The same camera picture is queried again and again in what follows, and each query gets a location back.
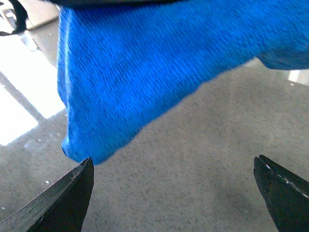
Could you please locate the blue microfiber cloth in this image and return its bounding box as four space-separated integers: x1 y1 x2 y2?
57 0 309 164

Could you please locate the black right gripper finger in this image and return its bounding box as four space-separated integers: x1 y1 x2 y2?
253 155 309 232

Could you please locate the black cable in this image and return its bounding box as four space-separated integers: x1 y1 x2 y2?
0 0 29 37

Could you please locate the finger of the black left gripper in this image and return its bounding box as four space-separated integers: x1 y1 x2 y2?
0 158 94 232

